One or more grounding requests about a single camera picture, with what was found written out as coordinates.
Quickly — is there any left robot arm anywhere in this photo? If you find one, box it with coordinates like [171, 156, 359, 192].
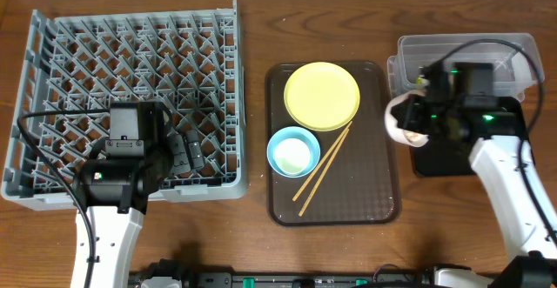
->
[70, 102, 205, 287]

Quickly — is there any right black cable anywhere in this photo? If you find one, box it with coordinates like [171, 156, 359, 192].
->
[419, 38, 557, 248]

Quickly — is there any pink bowl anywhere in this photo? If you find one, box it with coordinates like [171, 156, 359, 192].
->
[384, 90, 429, 147]

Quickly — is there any black cable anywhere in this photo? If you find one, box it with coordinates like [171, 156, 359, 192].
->
[419, 38, 557, 248]
[16, 109, 112, 288]

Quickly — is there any pale green plastic cup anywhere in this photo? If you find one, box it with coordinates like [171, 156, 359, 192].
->
[273, 138, 311, 176]

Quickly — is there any grey plastic dishwasher rack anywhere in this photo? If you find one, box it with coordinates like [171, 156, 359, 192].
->
[1, 6, 248, 211]

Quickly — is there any left black cable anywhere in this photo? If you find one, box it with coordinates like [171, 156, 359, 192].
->
[16, 109, 112, 288]

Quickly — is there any light blue bowl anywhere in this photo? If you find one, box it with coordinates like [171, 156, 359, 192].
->
[266, 126, 321, 178]

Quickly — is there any wooden chopstick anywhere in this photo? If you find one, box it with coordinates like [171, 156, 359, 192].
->
[292, 122, 352, 201]
[292, 127, 350, 217]

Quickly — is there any black rectangular tray bin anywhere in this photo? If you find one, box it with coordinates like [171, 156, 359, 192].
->
[405, 96, 536, 178]

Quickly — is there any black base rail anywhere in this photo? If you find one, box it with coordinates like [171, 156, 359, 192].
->
[127, 259, 433, 288]

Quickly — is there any yellow round plate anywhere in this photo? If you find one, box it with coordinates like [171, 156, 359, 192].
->
[284, 62, 360, 131]

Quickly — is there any dark brown serving tray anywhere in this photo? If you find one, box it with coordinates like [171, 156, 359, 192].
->
[268, 61, 401, 227]

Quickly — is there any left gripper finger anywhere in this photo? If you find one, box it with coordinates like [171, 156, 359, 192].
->
[185, 130, 205, 170]
[168, 134, 191, 176]

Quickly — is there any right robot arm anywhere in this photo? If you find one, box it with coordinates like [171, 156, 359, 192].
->
[385, 62, 556, 287]

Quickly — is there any clear plastic bin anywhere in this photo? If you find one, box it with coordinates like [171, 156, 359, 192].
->
[387, 33, 542, 102]

